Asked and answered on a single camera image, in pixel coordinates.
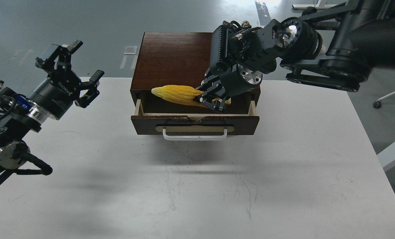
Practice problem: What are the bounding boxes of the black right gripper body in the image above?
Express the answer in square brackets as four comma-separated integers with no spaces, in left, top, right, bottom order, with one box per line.
[219,64,263,98]

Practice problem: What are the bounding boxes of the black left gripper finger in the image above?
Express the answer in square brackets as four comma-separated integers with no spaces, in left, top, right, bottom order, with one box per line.
[74,70,104,108]
[35,40,83,75]

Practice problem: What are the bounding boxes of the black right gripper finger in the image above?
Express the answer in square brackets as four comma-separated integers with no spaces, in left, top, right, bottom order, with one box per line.
[196,69,223,97]
[193,91,229,113]

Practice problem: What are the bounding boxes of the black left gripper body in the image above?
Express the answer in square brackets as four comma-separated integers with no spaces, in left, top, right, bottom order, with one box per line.
[27,71,81,120]

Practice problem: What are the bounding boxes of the yellow corn cob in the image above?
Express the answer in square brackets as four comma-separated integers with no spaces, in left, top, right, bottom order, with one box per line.
[151,85,231,108]

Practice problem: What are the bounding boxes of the wooden drawer with white handle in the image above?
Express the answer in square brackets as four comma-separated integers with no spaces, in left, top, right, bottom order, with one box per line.
[131,100,260,141]

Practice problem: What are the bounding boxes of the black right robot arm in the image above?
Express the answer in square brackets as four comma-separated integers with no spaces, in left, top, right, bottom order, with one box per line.
[194,0,395,113]

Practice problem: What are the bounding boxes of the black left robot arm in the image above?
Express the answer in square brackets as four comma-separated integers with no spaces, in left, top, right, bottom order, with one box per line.
[0,40,104,185]

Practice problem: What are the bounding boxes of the dark wooden drawer cabinet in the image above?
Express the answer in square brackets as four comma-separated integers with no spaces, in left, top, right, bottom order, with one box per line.
[130,32,261,115]

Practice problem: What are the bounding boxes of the white desk base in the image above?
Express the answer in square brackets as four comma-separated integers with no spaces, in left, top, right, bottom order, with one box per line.
[292,0,337,10]

